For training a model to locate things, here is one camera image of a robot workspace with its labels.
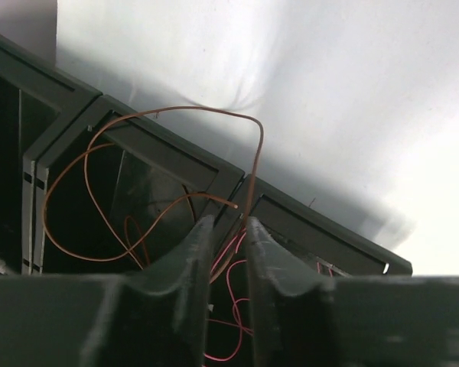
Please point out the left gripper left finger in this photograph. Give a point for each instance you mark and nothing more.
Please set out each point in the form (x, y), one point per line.
(158, 316)

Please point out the black compartment bin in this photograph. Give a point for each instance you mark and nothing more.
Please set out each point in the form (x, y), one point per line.
(73, 191)

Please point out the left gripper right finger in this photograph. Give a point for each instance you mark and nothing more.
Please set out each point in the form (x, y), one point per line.
(290, 320)

